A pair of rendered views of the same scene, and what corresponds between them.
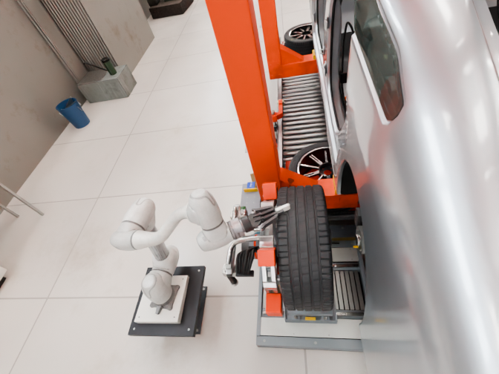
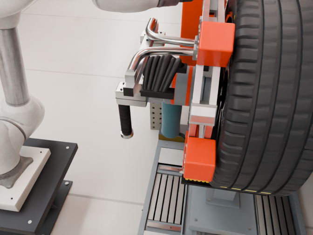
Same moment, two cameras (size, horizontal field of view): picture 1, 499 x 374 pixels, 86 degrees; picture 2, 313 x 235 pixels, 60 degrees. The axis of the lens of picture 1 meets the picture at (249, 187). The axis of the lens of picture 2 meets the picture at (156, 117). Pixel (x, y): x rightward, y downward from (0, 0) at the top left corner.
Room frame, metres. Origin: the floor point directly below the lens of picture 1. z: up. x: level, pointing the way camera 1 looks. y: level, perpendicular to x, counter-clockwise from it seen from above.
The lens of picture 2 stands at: (-0.01, 0.23, 1.42)
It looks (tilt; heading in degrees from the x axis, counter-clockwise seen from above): 43 degrees down; 352
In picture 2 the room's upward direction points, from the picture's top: straight up
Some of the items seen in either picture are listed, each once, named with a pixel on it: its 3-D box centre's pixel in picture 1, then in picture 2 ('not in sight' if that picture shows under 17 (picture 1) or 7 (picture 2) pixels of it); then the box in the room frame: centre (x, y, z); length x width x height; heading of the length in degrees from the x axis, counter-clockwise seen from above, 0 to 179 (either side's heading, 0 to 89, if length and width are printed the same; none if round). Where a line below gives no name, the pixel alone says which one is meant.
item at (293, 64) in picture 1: (304, 57); not in sight; (2.98, -1.05, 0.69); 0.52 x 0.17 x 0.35; 72
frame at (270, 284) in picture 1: (273, 245); (202, 87); (0.72, -0.03, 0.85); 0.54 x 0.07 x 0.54; 162
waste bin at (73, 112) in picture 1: (74, 112); not in sight; (4.45, 2.38, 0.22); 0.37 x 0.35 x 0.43; 164
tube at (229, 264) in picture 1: (244, 248); (164, 52); (0.66, 0.12, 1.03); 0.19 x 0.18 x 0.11; 72
